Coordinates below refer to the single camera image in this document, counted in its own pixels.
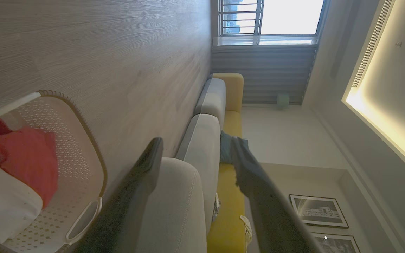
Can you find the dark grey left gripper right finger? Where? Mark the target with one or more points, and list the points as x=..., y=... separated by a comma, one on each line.
x=262, y=196

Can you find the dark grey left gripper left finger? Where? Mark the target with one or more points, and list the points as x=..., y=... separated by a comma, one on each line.
x=132, y=196

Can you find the red garment with white lining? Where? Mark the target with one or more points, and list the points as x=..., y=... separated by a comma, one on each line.
x=26, y=158

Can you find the red white lettered garment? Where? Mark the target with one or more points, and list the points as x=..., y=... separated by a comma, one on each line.
x=5, y=207

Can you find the grey sofa seat cushion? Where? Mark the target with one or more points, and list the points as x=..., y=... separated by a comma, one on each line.
x=212, y=96
x=174, y=211
x=202, y=147

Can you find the grey-blue cloth garment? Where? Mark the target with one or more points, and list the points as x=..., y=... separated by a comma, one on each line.
x=225, y=147

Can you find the beige patterned cloth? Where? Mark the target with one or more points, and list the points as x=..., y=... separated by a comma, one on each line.
x=247, y=228
x=216, y=207

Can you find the black framed picture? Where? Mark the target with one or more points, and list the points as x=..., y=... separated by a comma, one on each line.
x=336, y=244
x=318, y=211

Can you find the white perforated laundry basket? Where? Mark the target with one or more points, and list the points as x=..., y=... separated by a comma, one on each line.
x=72, y=154

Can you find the window with metal railing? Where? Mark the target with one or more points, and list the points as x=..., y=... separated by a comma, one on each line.
x=287, y=17

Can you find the long ceiling air vent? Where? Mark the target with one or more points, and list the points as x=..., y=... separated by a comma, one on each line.
x=373, y=42

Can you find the small round ceiling sensor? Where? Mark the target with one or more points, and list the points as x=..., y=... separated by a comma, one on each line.
x=398, y=44

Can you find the pale green wall device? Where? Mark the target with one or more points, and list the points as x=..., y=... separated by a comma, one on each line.
x=283, y=101

